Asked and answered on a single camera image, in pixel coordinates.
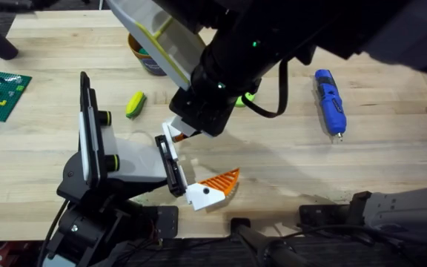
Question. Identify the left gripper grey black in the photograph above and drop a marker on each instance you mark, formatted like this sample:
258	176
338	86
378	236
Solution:
139	163

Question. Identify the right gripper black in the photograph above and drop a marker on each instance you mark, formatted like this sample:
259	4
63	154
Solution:
217	85

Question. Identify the orange ribbed wedge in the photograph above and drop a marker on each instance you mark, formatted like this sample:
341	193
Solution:
180	138

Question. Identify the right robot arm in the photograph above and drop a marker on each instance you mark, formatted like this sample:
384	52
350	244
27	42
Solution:
384	29

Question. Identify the blue electric screwdriver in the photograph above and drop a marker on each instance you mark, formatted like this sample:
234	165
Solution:
330	100

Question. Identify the yellow green corn toy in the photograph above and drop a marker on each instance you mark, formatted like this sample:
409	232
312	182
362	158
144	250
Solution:
135	104

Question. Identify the orange blue toy tub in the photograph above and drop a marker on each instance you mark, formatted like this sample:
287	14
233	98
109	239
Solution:
150	65

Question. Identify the right wrist upright plate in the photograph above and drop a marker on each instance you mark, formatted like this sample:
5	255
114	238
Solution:
161	41

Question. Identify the wrist upright plate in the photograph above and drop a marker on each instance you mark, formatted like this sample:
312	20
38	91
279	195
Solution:
161	41
89	130

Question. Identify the left wrist upright plate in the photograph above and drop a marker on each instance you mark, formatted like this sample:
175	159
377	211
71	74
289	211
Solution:
89	130

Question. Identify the black pole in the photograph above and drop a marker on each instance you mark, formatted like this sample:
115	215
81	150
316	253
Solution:
265	244

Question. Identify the green board with toy blocks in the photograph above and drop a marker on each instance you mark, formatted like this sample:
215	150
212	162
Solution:
0	94

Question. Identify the black rail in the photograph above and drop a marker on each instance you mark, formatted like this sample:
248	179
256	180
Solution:
206	254

